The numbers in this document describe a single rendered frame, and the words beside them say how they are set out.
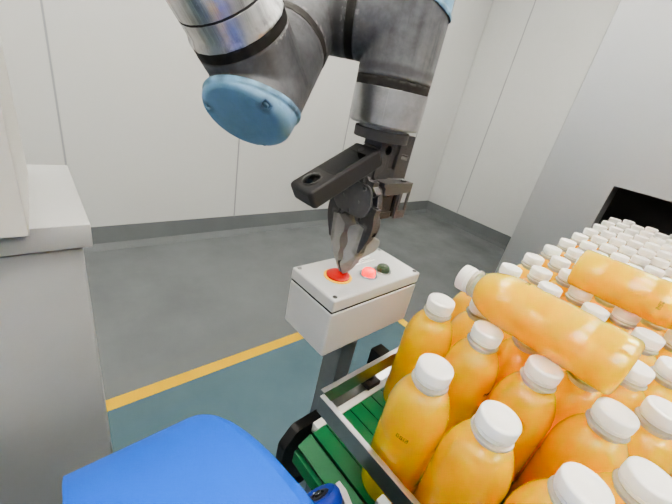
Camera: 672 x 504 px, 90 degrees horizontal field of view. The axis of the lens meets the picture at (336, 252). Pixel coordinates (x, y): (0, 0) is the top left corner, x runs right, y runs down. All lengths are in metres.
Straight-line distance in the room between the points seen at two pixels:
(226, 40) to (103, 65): 2.41
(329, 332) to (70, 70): 2.43
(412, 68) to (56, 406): 0.81
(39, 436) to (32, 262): 0.37
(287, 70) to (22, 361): 0.63
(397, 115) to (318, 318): 0.29
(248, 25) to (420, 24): 0.19
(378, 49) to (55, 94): 2.42
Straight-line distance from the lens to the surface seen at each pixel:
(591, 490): 0.39
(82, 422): 0.90
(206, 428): 0.18
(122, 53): 2.73
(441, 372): 0.39
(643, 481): 0.43
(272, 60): 0.34
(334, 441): 0.56
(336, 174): 0.41
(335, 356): 0.63
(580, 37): 4.67
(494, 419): 0.38
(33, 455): 0.94
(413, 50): 0.43
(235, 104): 0.35
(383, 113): 0.42
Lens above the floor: 1.35
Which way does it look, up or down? 25 degrees down
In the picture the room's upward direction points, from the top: 12 degrees clockwise
